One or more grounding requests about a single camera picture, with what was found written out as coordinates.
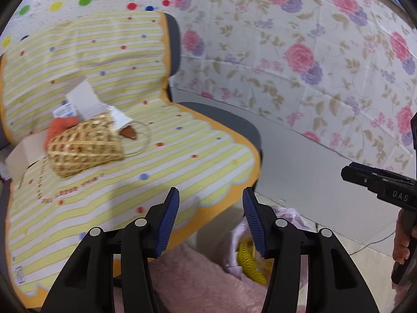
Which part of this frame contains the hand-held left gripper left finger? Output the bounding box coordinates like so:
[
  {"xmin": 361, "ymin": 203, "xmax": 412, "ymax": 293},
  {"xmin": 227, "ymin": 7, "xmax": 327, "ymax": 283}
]
[{"xmin": 41, "ymin": 187, "xmax": 180, "ymax": 313}]

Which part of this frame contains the clear plastic bag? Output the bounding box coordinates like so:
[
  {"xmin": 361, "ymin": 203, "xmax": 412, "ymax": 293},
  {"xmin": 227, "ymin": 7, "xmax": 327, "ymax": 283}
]
[{"xmin": 223, "ymin": 205, "xmax": 313, "ymax": 287}]

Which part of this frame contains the person's right hand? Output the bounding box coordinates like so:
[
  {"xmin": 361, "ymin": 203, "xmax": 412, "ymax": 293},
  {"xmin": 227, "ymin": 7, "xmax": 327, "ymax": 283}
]
[{"xmin": 393, "ymin": 208, "xmax": 413, "ymax": 264}]

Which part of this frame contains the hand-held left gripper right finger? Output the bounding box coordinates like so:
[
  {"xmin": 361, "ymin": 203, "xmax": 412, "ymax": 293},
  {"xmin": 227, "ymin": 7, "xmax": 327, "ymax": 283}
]
[{"xmin": 242, "ymin": 186, "xmax": 380, "ymax": 313}]

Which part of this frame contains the grey office chair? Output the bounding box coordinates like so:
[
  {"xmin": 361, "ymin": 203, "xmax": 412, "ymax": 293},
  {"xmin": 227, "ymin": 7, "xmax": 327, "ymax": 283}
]
[{"xmin": 0, "ymin": 12, "xmax": 263, "ymax": 177}]

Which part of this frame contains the floral backdrop cloth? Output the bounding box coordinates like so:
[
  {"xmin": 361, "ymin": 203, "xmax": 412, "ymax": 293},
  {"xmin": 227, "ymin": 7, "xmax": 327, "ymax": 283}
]
[{"xmin": 169, "ymin": 0, "xmax": 417, "ymax": 183}]

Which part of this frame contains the white cardboard sheet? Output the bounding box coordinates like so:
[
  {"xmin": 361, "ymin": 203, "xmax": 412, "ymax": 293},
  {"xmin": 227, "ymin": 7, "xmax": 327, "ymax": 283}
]
[{"xmin": 5, "ymin": 130, "xmax": 49, "ymax": 181}]

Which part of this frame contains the yellow striped dotted cloth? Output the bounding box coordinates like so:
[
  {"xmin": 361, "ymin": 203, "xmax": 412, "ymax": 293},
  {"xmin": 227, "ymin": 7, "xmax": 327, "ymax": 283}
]
[{"xmin": 0, "ymin": 10, "xmax": 261, "ymax": 309}]

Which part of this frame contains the wicker basket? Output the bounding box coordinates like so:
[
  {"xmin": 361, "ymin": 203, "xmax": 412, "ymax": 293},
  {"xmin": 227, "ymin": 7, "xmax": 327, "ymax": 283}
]
[{"xmin": 46, "ymin": 111, "xmax": 152, "ymax": 178}]

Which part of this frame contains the white crumpled paper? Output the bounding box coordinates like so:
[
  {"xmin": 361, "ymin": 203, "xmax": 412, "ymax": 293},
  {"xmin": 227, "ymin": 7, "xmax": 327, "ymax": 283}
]
[{"xmin": 104, "ymin": 104, "xmax": 133, "ymax": 129}]

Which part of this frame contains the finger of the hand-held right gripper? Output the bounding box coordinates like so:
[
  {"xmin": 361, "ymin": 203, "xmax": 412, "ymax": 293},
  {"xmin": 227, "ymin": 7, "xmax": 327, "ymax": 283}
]
[
  {"xmin": 341, "ymin": 166, "xmax": 417, "ymax": 191},
  {"xmin": 350, "ymin": 162, "xmax": 417, "ymax": 184}
]

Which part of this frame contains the blue and white packet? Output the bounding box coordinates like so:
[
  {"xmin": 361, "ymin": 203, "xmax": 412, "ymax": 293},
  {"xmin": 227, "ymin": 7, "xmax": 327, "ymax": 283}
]
[{"xmin": 53, "ymin": 102, "xmax": 79, "ymax": 118}]

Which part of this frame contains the pink fluffy blanket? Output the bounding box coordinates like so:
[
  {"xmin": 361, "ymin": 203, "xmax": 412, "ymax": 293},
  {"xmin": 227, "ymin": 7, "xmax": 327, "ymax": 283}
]
[{"xmin": 111, "ymin": 241, "xmax": 271, "ymax": 313}]

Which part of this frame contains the orange crumpled bag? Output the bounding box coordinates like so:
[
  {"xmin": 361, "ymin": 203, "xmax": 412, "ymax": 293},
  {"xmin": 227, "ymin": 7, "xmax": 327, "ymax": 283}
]
[{"xmin": 44, "ymin": 116, "xmax": 79, "ymax": 147}]

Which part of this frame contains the thin grey cable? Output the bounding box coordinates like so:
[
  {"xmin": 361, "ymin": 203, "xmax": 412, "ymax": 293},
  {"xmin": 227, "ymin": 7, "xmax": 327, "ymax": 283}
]
[{"xmin": 348, "ymin": 235, "xmax": 396, "ymax": 255}]

